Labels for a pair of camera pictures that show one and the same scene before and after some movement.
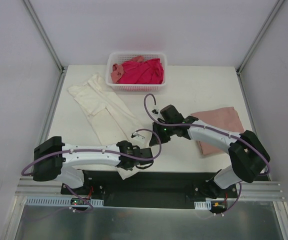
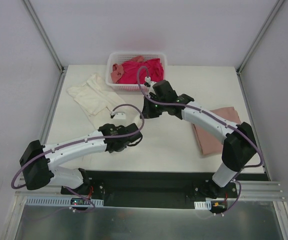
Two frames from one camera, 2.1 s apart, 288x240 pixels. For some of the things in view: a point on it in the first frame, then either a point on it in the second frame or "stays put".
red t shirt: (147, 72) stays put
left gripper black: (147, 153) to (136, 129)
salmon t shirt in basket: (118, 69) stays put
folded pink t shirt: (227, 119) stays put
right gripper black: (157, 135) to (148, 110)
